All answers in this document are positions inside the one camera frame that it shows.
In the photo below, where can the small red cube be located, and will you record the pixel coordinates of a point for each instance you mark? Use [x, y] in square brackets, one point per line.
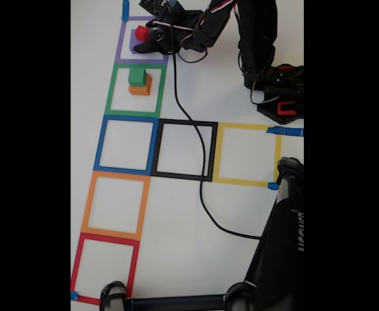
[141, 33]

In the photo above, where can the green cube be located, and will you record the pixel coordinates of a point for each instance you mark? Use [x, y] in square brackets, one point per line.
[136, 77]

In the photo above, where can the orange cube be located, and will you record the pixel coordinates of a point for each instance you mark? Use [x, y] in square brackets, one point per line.
[140, 90]

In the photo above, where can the blue tape strip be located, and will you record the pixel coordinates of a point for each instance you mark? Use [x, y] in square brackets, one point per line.
[74, 295]
[289, 131]
[125, 8]
[272, 186]

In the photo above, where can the red table clamp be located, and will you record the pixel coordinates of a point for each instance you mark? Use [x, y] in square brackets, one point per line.
[286, 111]

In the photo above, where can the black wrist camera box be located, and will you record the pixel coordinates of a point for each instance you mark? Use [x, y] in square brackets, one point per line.
[158, 4]

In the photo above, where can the purple square frame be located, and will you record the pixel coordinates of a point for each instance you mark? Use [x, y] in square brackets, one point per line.
[118, 52]

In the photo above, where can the green square frame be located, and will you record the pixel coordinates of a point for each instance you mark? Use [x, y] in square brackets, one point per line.
[109, 94]

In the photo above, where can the blue square frame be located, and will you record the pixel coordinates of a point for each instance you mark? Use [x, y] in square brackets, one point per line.
[121, 170]

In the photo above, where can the black square frame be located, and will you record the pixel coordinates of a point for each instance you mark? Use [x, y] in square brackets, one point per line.
[169, 175]

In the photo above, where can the yellow square frame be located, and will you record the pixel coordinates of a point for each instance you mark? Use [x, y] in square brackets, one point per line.
[241, 182]

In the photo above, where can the orange square frame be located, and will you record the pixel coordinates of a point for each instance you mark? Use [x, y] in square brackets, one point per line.
[87, 207]

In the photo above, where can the red square frame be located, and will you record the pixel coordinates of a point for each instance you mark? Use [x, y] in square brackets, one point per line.
[75, 265]

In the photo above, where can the black camera tripod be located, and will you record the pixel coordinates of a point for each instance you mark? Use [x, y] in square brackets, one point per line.
[273, 259]

